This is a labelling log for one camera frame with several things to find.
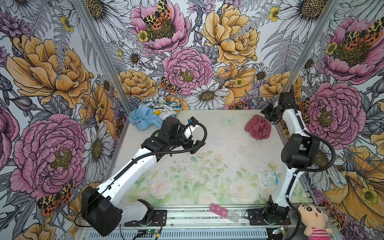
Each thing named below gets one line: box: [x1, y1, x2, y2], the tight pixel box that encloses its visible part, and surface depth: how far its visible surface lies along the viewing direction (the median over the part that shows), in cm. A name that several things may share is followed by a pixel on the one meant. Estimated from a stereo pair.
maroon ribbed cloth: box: [244, 115, 272, 140], surface depth 106 cm
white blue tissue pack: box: [257, 171, 279, 189], surface depth 89 cm
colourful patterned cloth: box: [140, 97, 183, 120], surface depth 113 cm
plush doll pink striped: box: [297, 204, 333, 240], surface depth 69 cm
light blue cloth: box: [129, 105, 163, 131], surface depth 107 cm
